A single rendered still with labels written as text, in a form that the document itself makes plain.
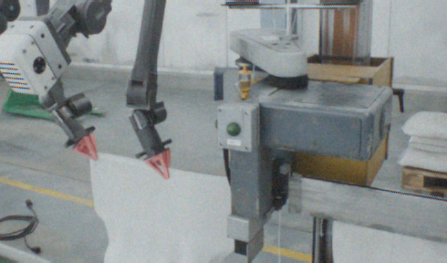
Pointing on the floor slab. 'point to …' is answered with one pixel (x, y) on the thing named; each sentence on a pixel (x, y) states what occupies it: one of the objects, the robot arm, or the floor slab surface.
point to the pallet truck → (17, 104)
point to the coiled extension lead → (21, 229)
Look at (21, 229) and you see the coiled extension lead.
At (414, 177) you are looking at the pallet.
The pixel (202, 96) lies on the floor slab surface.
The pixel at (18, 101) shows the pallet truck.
